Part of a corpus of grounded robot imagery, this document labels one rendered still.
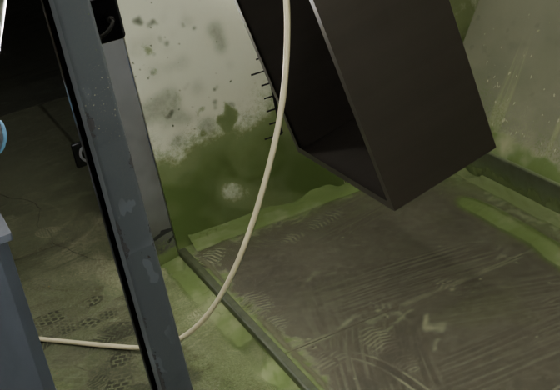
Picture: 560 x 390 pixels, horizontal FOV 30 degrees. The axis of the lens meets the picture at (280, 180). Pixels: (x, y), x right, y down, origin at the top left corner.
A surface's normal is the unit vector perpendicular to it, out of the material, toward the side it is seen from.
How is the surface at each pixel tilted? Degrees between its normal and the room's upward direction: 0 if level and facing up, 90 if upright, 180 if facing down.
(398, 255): 0
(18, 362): 90
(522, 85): 57
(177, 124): 90
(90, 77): 90
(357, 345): 0
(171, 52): 90
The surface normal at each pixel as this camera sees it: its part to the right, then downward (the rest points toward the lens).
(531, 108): -0.85, -0.22
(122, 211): 0.40, 0.29
